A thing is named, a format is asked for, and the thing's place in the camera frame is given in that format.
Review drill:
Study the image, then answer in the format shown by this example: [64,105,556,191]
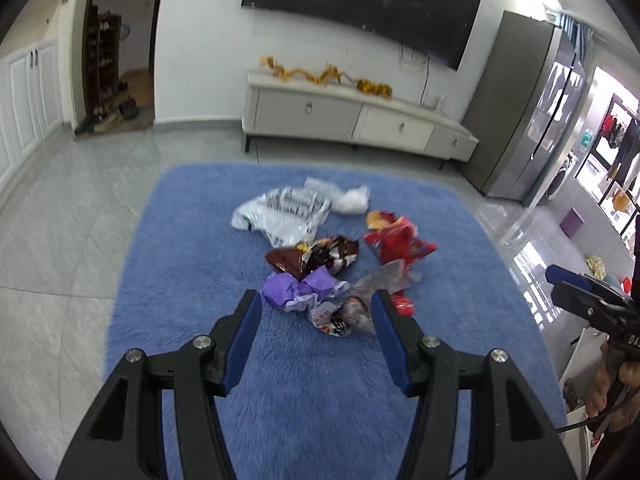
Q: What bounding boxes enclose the washing machine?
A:
[547,152,578,201]

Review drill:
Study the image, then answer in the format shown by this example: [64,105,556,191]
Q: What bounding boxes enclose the golden dragon figurine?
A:
[260,56,356,86]

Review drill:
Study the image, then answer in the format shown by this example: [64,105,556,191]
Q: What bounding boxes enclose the purple stool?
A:
[561,208,585,237]

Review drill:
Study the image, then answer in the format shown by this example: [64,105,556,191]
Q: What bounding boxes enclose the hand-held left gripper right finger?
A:
[370,289,578,480]

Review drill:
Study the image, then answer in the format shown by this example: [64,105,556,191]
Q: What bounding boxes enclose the grey refrigerator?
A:
[461,10,587,205]

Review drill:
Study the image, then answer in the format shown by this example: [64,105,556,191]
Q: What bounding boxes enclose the white printed plastic bag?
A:
[231,187,333,248]

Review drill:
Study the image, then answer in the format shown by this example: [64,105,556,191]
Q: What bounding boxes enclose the dark wooden shoe rack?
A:
[82,5,123,121]

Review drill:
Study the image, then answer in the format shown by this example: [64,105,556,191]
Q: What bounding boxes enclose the purple wrapper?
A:
[262,266,351,313]

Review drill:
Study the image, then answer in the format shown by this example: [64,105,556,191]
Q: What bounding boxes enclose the golden tiger figurine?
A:
[356,79,392,97]

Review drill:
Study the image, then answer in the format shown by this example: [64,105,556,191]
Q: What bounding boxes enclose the brown doormat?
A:
[75,105,155,136]

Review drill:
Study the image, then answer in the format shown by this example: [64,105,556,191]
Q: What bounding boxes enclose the clear silver wrapper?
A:
[350,260,423,317]

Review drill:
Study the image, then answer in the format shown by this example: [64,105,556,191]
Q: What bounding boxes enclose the white grey television cabinet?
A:
[241,71,479,171]

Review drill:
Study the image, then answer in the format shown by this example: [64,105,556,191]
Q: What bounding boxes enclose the clear white plastic bag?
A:
[305,177,371,216]

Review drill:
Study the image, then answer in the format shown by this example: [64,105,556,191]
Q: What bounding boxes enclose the blue curtain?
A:
[557,10,596,67]

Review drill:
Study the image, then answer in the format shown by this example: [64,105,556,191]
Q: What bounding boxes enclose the blue fluffy blanket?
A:
[104,162,568,480]

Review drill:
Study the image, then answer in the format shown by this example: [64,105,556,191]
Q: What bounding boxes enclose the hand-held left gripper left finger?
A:
[55,289,264,480]

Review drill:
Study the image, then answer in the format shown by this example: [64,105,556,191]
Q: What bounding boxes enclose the white cupboard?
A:
[0,0,71,181]

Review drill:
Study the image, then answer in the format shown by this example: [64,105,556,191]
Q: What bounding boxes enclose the brown snack wrapper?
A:
[265,236,360,281]

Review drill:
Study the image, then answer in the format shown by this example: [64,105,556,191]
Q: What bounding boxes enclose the person's right hand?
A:
[585,342,640,432]

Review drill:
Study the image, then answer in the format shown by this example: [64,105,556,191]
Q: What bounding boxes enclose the hanging dark clothes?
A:
[607,120,640,192]

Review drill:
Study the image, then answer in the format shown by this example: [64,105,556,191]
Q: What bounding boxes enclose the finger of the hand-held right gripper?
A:
[551,282,623,333]
[545,264,636,308]

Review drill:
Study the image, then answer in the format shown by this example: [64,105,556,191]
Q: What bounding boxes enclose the large black television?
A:
[241,0,485,71]

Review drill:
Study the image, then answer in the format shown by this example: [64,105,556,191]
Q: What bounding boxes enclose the red snack wrapper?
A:
[363,210,438,271]

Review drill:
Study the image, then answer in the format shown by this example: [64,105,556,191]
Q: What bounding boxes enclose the small white red wrapper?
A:
[307,295,376,338]

